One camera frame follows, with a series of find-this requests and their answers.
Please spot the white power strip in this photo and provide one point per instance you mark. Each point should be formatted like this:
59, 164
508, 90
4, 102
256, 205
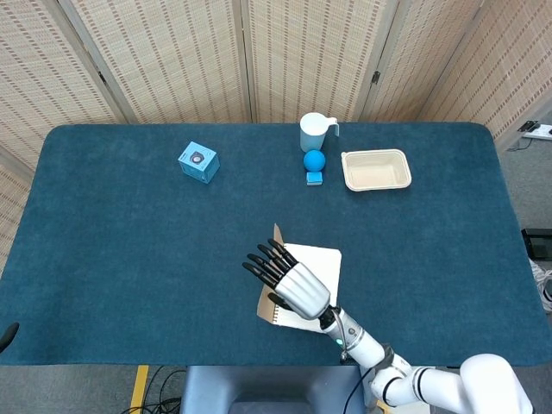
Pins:
541, 130

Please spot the woven bamboo folding screen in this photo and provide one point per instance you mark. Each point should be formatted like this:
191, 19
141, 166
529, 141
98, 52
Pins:
172, 56

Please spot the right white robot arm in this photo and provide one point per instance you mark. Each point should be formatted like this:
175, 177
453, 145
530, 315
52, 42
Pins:
371, 347

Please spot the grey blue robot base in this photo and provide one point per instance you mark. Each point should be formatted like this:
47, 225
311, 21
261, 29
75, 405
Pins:
259, 388

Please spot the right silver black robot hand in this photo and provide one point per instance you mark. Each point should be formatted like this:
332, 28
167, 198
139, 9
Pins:
302, 289

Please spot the metal screen hinge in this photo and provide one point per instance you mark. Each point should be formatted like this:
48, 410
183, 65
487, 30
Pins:
375, 77
102, 78

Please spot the blue cardboard cube box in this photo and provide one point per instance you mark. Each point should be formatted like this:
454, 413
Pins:
198, 164

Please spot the blue ball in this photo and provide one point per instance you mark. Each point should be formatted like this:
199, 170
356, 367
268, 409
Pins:
314, 160

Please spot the beige disposable food container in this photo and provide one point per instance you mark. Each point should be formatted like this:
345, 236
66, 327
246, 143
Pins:
375, 170

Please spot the yellow floor tape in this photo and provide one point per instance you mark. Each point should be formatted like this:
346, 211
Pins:
139, 388

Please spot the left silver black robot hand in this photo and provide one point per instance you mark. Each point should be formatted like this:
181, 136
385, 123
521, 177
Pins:
8, 335

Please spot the black box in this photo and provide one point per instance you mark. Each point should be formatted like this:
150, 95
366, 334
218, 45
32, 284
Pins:
539, 243

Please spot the small blue white block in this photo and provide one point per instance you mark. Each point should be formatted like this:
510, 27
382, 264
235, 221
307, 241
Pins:
314, 178

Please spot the brown kraft spiral notebook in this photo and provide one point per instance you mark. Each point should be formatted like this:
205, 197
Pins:
320, 263

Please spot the dark teal table cloth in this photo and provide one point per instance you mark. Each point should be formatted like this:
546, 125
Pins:
129, 259

